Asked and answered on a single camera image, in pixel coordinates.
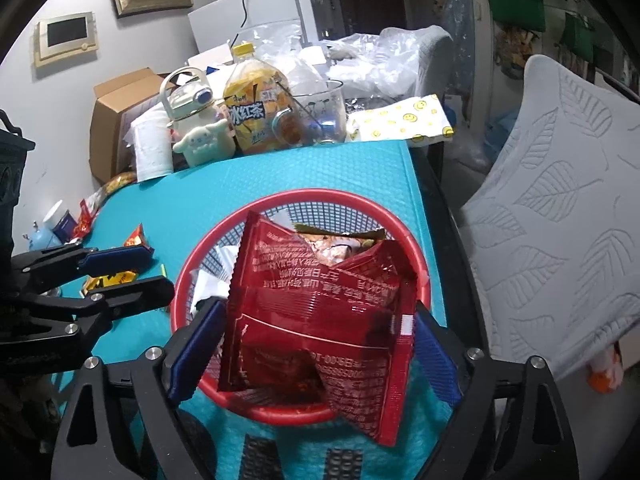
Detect teal bubble table mat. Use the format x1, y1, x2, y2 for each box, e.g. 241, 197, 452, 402
50, 139, 453, 480

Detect yellow smiley napkin pack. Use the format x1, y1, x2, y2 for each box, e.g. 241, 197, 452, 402
346, 94, 455, 148

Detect red plastic basket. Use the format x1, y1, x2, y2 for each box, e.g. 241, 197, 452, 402
170, 188, 433, 428

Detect yellow gold snack packet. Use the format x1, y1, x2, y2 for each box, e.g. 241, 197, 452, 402
81, 270, 139, 297

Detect grey leaf-pattern cushion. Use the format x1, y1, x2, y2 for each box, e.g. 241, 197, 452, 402
459, 54, 640, 382

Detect large dark red snack packet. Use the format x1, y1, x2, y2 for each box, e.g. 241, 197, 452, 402
217, 210, 418, 448

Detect patterned hanging bag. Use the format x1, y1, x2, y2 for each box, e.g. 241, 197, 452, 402
497, 30, 532, 81

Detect yellow iced tea bottle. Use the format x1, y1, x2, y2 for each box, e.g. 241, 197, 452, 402
222, 42, 294, 157

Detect white bottle with plush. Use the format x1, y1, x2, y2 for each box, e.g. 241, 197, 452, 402
159, 66, 237, 169

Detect white paper towel roll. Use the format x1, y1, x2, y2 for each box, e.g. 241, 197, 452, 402
130, 109, 177, 183

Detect brown cereal snack bag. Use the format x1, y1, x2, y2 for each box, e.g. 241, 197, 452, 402
292, 222, 388, 267

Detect black kettle cable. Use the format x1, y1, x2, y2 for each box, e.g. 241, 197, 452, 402
230, 0, 252, 48

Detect white jar with blue label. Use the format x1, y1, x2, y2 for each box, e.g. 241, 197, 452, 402
42, 200, 77, 242

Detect white fridge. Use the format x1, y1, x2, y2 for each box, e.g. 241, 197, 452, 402
187, 0, 322, 70

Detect orange and white floor bag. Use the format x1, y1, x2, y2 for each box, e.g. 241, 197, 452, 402
586, 344, 624, 395

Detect brown cardboard box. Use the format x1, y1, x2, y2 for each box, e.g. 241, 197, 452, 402
89, 67, 172, 186

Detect wall intercom panel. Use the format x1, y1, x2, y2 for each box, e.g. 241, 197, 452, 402
34, 11, 100, 69

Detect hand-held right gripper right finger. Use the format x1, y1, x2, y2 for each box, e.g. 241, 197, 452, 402
412, 304, 582, 480

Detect small red gold snack packet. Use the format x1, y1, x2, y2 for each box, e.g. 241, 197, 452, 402
123, 224, 154, 254

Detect chair under clear plastic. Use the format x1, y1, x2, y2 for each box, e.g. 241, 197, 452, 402
327, 25, 454, 108

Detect small green tote bag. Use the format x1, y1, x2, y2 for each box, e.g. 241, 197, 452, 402
559, 11, 597, 64

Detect red candy packet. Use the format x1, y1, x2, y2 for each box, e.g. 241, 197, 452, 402
74, 195, 102, 242

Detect light blue toy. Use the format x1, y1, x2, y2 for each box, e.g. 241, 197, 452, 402
27, 220, 62, 252

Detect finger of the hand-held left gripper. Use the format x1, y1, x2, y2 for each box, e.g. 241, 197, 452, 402
11, 245, 154, 288
30, 275, 176, 355

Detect clear glass mug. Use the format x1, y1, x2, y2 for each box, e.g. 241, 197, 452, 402
272, 80, 347, 149

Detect hanging bubble wrap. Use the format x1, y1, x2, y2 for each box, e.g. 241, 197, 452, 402
440, 0, 476, 96

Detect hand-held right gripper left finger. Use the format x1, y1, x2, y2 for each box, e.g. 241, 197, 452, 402
50, 296, 227, 480

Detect yellow chip bag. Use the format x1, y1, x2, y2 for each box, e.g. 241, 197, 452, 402
95, 171, 137, 202

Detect dark wooden door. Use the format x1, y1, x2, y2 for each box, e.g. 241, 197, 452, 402
332, 0, 407, 39

